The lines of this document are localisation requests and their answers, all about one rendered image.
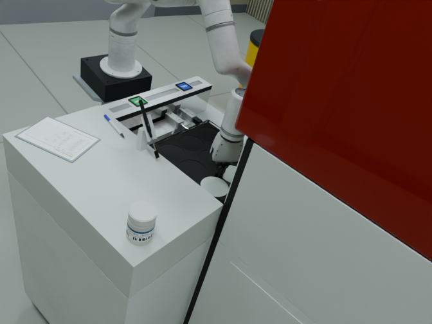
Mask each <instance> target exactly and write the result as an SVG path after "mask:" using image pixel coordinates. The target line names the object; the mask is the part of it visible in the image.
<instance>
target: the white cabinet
mask: <svg viewBox="0 0 432 324"><path fill-rule="evenodd" d="M7 171H8V170H7ZM8 180H9V185H10V193H11V198H12V206H13V215H14V220H15V228H16V233H17V241H18V246H19V255H20V260H21V269H22V277H23V282H24V290H25V293H26V294H27V295H28V297H29V298H30V300H31V301H32V302H33V303H34V304H35V306H36V307H37V308H38V309H39V311H40V312H41V313H42V315H43V316H44V317H45V318H46V320H47V321H48V322H49V324H183V320H184V318H185V314H186V311H187V308H188V306H189V303H190V300H191V297H192V294H193V291H194V289H195V285H196V283H197V279H198V277H199V273H200V272H201V268H202V266H203V262H204V259H205V256H206V254H207V251H208V248H209V245H210V242H211V239H212V237H213V236H211V237H210V238H209V239H207V240H206V241H204V242H203V243H202V244H201V245H199V246H198V247H196V248H195V249H194V250H193V251H191V252H190V253H189V254H187V255H186V256H185V257H183V258H182V259H180V261H178V262H177V263H176V264H174V265H173V266H172V267H170V268H169V269H167V270H166V271H165V272H164V273H163V274H161V275H160V276H158V277H157V278H156V279H155V280H153V281H152V282H150V283H149V284H148V285H147V286H145V287H144V288H142V290H140V291H139V292H137V293H136V294H135V295H134V296H132V297H131V298H129V299H128V298H127V297H126V296H125V295H124V294H123V293H122V292H121V291H120V290H119V288H117V286H115V284H114V283H113V282H112V281H111V280H110V279H109V278H108V277H107V276H106V275H105V273H104V272H103V271H102V270H101V269H100V268H99V267H98V266H97V265H96V264H95V263H94V262H93V261H92V260H91V259H90V258H89V257H88V256H87V254H86V253H85V252H84V251H83V250H82V249H81V248H80V247H79V246H78V244H77V243H76V242H75V241H74V240H73V239H72V238H71V237H70V236H69V235H68V234H67V233H66V232H65V231H64V230H63V229H62V228H61V227H60V225H59V224H58V223H57V222H56V221H55V220H54V219H53V218H52V217H51V215H50V214H49V213H48V212H47V211H46V210H45V209H44V208H43V207H42V206H41V205H40V204H39V203H38V202H37V201H36V200H35V199H34V198H33V196H32V195H31V194H30V193H29V192H28V191H27V190H26V189H25V188H24V187H23V185H22V184H21V183H20V182H18V180H16V178H15V177H14V176H13V175H12V174H11V173H10V172H9V171H8Z"/></svg>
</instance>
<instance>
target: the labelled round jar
mask: <svg viewBox="0 0 432 324"><path fill-rule="evenodd" d="M157 214H158V211H157V208H156V207H155V206H154V205H153V204H152V203H150V202H147V201H137V202H134V203H133V204H132V205H131V206H130V208H129V214H128V219H127V228H126V237H127V240H128V241H129V242H130V243H132V244H134V245H138V246H142V245H145V244H148V243H149V242H150V241H151V240H152V237H153V234H154V228H155V224H156V217H157Z"/></svg>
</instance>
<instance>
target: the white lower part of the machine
mask: <svg viewBox="0 0 432 324"><path fill-rule="evenodd" d="M183 324H316V323H315V322H314V321H312V320H311V319H310V318H309V317H308V316H307V315H306V314H304V313H303V312H302V311H301V310H300V309H299V308H297V307H296V306H295V305H294V304H293V303H291V302H290V301H289V300H288V299H287V298H286V297H285V296H283V295H282V294H281V293H280V292H278V291H277V290H276V289H275V288H274V287H273V286H272V285H270V284H269V283H268V282H267V281H265V280H264V279H263V278H262V277H261V276H260V275H259V274H257V273H256V272H255V271H254V270H252V268H250V267H249V266H248V265H247V264H245V263H244V262H243V261H242V260H241V259H240V258H239V257H237V256H236V255H235V254H234V253H232V252H231V251H230V250H229V249H228V248H227V247H226V246H224V245H223V244H222V243H221V242H219V241H218V240H217V239H216V238H215V237H212V238H211V242H210V245H209V248H208V251H207V254H206V256H205V259H204V262H203V265H202V268H201V272H200V273H199V277H198V279H197V283H196V285H195V289H194V291H193V294H192V297H191V300H190V303H189V306H188V308H187V311H186V314H185V317H184V320H183Z"/></svg>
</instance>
